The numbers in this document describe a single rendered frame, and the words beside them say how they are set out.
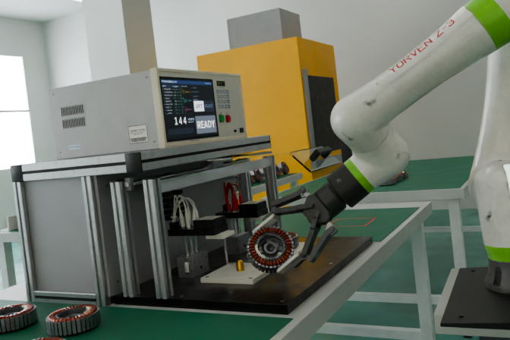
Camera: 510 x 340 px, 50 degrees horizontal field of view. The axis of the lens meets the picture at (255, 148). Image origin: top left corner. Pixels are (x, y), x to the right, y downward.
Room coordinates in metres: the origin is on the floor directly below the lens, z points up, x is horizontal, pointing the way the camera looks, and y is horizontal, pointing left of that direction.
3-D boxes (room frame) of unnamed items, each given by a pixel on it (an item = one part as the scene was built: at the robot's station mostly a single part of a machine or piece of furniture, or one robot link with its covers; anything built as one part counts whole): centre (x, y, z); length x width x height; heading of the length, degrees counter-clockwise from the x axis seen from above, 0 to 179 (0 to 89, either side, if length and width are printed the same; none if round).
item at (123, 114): (1.67, 0.29, 1.22); 0.44 x 0.39 x 0.20; 152
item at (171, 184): (1.56, 0.10, 1.03); 0.62 x 0.01 x 0.03; 152
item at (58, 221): (1.41, 0.52, 0.91); 0.28 x 0.03 x 0.32; 62
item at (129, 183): (1.59, 0.17, 1.04); 0.62 x 0.02 x 0.03; 152
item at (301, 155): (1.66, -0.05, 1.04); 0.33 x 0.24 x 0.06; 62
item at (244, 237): (1.68, 0.09, 0.80); 0.08 x 0.05 x 0.06; 152
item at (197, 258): (1.47, 0.20, 0.80); 0.08 x 0.05 x 0.06; 152
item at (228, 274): (1.40, 0.07, 0.78); 0.15 x 0.15 x 0.01; 62
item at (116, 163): (1.66, 0.30, 1.09); 0.68 x 0.44 x 0.05; 152
